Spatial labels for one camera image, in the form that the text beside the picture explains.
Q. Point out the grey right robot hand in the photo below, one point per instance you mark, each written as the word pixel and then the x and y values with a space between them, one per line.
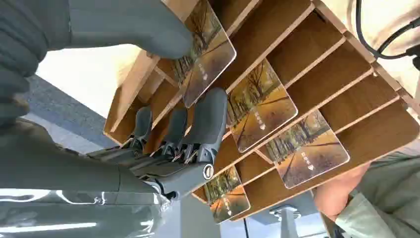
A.
pixel 65 170

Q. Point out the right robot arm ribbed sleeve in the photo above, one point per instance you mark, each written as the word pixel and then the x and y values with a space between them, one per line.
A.
pixel 19 39

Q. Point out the grey desk leg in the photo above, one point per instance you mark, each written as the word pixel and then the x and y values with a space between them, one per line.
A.
pixel 285 220

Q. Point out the wooden card box with slots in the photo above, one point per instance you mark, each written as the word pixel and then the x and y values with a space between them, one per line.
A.
pixel 328 65

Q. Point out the person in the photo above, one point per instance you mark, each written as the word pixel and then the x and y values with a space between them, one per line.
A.
pixel 387 197

